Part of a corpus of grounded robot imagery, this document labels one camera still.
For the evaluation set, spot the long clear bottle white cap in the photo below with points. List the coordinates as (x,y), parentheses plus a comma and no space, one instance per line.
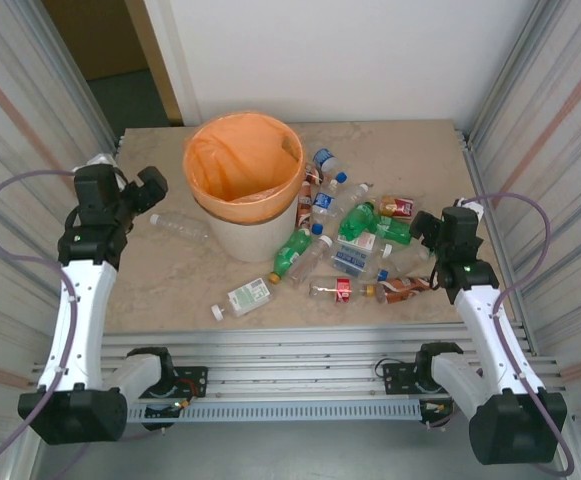
(182,227)

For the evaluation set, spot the blue label bottle blue cap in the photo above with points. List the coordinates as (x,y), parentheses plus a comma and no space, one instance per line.
(322,201)

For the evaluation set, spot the ribbed metal side panel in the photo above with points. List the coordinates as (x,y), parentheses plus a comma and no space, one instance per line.
(20,125)
(570,125)

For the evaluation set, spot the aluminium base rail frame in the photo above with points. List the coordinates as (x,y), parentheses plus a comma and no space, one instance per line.
(295,350)

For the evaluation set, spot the white bin with orange liner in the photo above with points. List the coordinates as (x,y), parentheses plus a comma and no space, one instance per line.
(220,165)

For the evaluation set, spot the clear bottle white red label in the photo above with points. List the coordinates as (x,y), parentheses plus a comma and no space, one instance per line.
(365,241)

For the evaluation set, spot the small green bottle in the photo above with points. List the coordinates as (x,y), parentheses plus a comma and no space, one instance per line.
(392,230)

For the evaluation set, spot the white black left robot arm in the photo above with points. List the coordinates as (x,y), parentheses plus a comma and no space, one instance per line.
(77,325)

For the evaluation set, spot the red gold label bottle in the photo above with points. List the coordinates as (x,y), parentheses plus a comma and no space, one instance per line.
(397,206)

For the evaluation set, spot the slim clear bottle white cap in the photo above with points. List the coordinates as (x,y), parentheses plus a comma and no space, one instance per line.
(347,200)

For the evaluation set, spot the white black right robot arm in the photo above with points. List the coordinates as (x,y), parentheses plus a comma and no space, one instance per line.
(485,325)

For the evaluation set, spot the aluminium side rail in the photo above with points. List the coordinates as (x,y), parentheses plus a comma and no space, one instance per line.
(475,170)

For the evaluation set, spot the green bottle yellow cap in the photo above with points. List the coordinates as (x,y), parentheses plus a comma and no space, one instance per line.
(292,252)

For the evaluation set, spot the white round waste bin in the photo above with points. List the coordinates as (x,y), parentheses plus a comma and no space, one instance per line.
(250,240)

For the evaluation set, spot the loose blue bottle cap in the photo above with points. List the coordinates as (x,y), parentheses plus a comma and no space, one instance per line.
(341,176)

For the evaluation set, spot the white green label bottle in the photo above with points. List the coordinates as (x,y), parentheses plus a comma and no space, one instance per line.
(250,297)

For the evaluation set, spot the crushed green bottle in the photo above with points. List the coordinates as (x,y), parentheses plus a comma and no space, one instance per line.
(357,220)

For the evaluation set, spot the white door frame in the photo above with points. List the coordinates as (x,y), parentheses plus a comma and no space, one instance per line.
(175,60)

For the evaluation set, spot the clear brownish bottle white cap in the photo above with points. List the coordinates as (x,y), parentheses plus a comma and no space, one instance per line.
(307,265)

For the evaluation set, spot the soda water bottle blue label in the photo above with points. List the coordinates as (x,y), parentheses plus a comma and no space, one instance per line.
(352,262)

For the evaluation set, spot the brown wooden door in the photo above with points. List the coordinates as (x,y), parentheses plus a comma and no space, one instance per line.
(100,35)

